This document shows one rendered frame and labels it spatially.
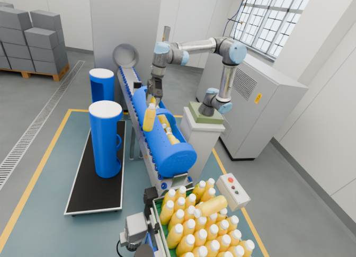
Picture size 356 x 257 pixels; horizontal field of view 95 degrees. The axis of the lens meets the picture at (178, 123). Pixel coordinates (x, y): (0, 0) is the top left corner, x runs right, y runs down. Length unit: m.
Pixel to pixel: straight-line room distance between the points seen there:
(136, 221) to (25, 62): 4.04
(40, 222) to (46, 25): 3.65
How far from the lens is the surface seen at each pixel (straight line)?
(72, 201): 2.10
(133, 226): 1.16
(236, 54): 1.12
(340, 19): 3.43
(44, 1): 6.33
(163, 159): 1.04
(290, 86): 2.50
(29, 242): 2.21
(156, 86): 0.90
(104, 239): 2.06
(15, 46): 4.57
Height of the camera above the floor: 1.95
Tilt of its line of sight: 36 degrees down
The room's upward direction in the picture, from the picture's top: 16 degrees clockwise
